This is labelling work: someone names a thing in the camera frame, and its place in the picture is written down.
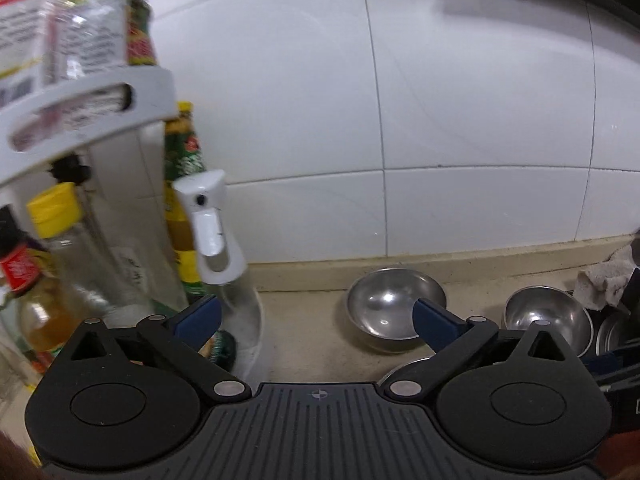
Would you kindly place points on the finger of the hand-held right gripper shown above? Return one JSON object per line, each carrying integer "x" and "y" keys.
{"x": 617, "y": 364}

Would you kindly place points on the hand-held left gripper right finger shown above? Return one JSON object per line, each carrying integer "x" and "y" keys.
{"x": 435, "y": 325}

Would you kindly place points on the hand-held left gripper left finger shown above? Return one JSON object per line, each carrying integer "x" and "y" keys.
{"x": 197, "y": 317}

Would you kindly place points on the stainless steel bowl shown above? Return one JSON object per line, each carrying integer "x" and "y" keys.
{"x": 385, "y": 305}
{"x": 407, "y": 367}
{"x": 550, "y": 310}

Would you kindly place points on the grey rag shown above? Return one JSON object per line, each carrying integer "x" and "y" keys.
{"x": 602, "y": 277}

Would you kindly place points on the white spray bottle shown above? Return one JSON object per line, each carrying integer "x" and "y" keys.
{"x": 212, "y": 225}

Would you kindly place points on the clear bottle yellow cap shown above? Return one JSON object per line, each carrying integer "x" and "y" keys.
{"x": 85, "y": 265}

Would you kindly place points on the dark bottle green yellow label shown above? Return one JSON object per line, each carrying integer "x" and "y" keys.
{"x": 185, "y": 170}

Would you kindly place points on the soy sauce bottle red label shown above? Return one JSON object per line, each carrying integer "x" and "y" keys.
{"x": 30, "y": 300}

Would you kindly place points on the white two-tier condiment rack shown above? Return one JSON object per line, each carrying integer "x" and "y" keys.
{"x": 125, "y": 90}

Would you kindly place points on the packets on upper tier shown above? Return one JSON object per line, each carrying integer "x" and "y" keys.
{"x": 85, "y": 15}

